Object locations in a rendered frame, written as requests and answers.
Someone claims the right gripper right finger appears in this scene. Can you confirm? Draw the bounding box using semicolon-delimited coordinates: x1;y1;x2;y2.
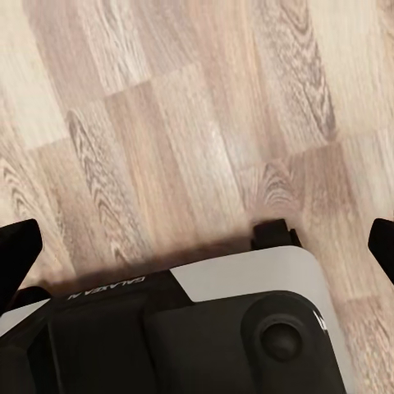
368;218;394;285

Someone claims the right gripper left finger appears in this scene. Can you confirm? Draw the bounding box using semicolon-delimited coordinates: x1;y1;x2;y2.
0;218;43;315

